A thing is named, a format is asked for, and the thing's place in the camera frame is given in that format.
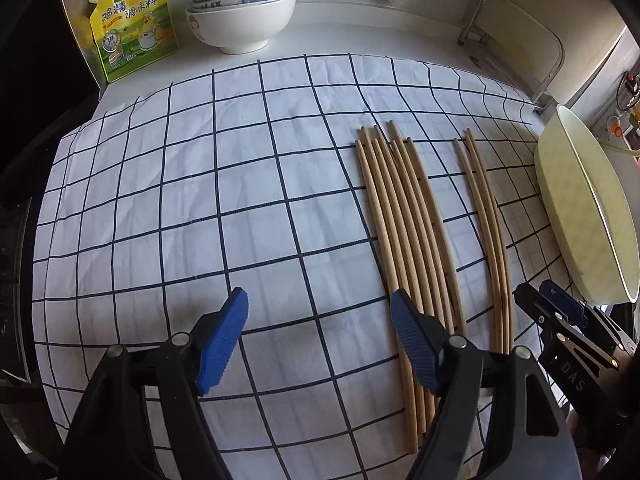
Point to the white fitting with red knob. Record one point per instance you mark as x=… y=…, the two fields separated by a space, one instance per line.
x=627 y=87

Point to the plain white bowl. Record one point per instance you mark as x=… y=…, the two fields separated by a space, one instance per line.
x=240 y=30

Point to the white checked cloth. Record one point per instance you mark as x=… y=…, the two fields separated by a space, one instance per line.
x=200 y=210

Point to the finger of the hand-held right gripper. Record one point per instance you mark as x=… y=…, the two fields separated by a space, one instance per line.
x=562 y=305
x=532 y=305

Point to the yellow green seasoning bag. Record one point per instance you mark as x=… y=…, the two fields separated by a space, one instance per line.
x=135 y=25

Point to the metal rack frame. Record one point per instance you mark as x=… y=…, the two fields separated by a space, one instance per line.
x=474 y=30

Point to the stainless steel panel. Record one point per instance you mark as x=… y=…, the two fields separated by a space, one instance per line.
x=75 y=25

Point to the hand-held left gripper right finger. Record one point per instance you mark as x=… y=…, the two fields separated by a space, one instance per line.
x=412 y=340

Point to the cream plastic tray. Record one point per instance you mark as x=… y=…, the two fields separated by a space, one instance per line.
x=565 y=200

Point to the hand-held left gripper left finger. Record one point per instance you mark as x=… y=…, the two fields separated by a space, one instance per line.
x=222 y=340

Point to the row of wooden chopsticks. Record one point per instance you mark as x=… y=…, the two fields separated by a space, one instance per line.
x=400 y=220

